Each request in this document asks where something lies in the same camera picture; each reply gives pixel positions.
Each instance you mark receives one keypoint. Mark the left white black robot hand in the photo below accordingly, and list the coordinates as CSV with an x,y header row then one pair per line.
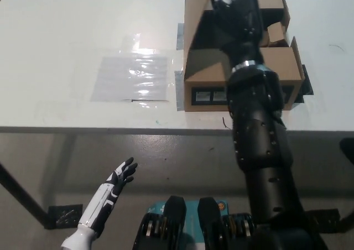
x,y
106,194

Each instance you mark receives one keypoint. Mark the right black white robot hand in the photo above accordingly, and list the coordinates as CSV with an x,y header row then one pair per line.
x,y
240,26

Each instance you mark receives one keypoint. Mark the brown cardboard storage box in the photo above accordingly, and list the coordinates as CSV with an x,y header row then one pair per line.
x,y
193,34

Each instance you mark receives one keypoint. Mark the small cardboard inner box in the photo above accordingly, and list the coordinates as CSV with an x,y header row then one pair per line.
x,y
276,34

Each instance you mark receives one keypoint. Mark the large cardboard inner box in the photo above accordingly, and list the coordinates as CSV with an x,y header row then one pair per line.
x,y
279,64

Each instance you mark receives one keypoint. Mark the white box label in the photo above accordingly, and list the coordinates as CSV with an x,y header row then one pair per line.
x,y
219,96
202,96

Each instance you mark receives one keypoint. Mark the black tape patch under box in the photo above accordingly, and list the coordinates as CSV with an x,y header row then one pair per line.
x,y
307,84

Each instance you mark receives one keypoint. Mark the short grey tape strip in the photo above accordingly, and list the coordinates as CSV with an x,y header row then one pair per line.
x,y
180,37

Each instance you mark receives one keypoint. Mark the black table leg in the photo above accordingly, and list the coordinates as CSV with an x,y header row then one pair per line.
x,y
22,192

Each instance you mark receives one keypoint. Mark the long grey tape strip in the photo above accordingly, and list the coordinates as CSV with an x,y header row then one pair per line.
x,y
179,92

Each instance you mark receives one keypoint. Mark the clear plastic film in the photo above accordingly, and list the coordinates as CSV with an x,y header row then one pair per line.
x,y
130,42

